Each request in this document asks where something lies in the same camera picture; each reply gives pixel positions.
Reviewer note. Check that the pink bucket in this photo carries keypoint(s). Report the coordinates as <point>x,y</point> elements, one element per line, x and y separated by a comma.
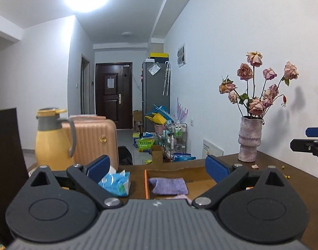
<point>160,129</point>

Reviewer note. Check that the paper sheet on refrigerator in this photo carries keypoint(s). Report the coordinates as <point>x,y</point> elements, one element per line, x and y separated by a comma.
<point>154,69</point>

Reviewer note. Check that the small brown cardboard box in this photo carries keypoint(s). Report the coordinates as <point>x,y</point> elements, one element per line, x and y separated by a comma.
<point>157,154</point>

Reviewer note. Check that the yellow thermos jug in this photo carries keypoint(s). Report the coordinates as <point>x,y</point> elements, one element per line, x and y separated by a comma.
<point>49,145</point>

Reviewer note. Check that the green and yellow bag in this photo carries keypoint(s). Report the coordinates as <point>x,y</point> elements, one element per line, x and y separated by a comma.
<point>146,145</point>

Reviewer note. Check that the dark brown entrance door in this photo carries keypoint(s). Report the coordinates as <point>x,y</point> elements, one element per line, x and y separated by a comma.
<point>113,101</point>

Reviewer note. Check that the small ceiling lamp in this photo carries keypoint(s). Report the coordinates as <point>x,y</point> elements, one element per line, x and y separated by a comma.
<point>127,33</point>

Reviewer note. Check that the tall cardboard box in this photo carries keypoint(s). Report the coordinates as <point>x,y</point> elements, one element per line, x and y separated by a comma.
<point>137,119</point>

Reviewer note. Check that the side doorway frame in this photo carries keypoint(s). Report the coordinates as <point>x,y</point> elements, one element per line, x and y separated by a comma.
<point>85,83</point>

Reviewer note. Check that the purple feather decoration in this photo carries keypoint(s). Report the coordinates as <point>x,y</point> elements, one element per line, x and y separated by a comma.
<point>181,112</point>

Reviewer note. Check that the metal rolling cart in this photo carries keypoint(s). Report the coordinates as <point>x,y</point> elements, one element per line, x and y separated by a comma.
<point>178,130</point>

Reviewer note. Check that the blue and yellow bags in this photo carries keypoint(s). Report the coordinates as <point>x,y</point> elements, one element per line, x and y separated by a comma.
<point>159,116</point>

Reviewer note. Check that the yellow crumbs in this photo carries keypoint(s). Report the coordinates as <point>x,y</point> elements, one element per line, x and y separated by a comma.
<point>287,176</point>

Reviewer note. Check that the pinkish ribbed vase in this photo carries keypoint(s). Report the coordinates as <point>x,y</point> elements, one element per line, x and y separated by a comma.
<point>250,140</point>

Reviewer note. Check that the orange-edged cardboard box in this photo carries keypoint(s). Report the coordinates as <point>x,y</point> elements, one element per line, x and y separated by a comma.
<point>192,175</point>

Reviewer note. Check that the dried pink roses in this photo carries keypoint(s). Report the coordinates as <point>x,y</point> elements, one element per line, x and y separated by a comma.
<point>255,106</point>

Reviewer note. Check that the pale pink cloth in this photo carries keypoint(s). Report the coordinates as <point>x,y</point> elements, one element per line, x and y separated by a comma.
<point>181,197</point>

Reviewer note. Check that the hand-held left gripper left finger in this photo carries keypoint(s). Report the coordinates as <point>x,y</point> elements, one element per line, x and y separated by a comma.
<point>99,166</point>

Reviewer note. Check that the grey refrigerator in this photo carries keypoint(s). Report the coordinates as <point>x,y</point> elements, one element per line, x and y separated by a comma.
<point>155,93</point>

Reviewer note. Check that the pink suitcase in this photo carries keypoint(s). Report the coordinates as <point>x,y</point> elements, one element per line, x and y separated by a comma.
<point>96,138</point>

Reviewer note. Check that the blue and white floor packet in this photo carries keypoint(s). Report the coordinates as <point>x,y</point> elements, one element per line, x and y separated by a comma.
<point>184,157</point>

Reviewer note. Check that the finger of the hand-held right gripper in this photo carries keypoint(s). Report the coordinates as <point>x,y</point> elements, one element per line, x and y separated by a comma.
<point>316,131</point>
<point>308,145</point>

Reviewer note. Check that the purple towel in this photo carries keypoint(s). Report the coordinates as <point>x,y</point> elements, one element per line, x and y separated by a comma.
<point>166,186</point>

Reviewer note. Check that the hanging white umbrella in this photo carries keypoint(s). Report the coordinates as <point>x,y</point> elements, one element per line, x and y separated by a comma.
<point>166,80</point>

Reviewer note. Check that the wall picture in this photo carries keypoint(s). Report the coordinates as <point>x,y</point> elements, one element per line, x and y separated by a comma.
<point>181,55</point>

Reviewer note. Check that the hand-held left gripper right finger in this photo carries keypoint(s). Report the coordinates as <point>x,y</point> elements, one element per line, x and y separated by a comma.
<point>216,169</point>

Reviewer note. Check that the yellow and black box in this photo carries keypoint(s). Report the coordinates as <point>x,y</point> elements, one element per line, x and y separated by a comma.
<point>159,55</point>

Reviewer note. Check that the blue tissue pack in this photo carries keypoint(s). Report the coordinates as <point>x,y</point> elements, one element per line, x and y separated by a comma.
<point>114,185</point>

